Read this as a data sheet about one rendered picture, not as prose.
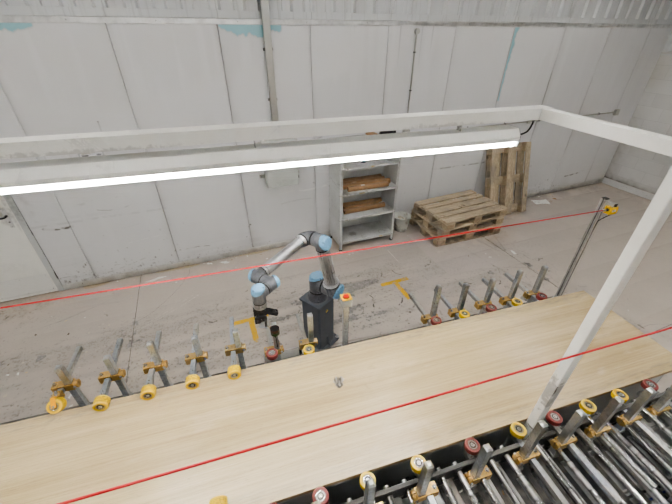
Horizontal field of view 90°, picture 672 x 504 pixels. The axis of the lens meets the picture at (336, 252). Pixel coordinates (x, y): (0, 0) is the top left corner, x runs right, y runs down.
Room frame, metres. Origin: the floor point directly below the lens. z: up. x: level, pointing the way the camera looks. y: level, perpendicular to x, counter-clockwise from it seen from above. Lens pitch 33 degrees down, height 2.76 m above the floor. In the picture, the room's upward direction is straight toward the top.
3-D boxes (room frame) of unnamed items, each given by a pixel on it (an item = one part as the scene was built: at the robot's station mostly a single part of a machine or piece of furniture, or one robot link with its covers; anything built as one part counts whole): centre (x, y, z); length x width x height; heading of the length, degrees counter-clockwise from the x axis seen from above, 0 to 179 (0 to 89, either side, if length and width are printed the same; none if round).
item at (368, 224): (4.55, -0.39, 0.78); 0.90 x 0.45 x 1.55; 112
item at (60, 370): (1.26, 1.62, 0.88); 0.03 x 0.03 x 0.48; 17
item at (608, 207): (2.31, -2.05, 1.20); 0.15 x 0.12 x 1.00; 107
